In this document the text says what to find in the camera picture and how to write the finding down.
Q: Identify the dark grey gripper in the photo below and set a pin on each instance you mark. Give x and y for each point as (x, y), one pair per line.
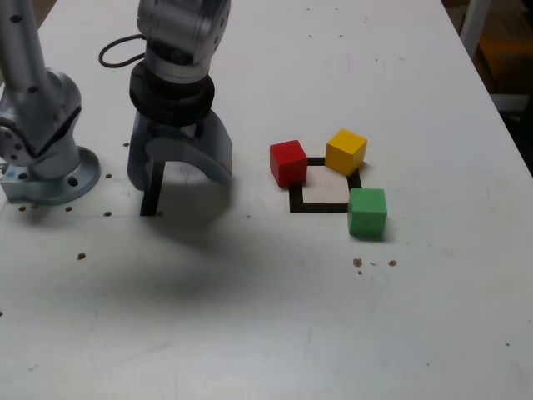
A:
(175, 131)

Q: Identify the red cube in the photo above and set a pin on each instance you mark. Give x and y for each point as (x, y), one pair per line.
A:
(288, 162)

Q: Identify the yellow cube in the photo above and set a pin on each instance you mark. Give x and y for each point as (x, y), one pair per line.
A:
(345, 152)

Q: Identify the green cube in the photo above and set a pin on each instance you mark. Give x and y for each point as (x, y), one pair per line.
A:
(367, 212)

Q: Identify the black tape square outline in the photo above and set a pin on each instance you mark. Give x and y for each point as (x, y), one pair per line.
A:
(320, 207)

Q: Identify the black tape strip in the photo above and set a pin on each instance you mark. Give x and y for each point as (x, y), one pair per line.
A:
(150, 196)

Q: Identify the white horizontal bar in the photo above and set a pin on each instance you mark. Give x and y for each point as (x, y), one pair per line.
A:
(510, 103)

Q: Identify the yellow-brown box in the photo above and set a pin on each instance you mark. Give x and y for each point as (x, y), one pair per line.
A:
(506, 43)

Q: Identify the white metal frame post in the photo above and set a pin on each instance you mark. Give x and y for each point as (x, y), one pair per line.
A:
(472, 21)

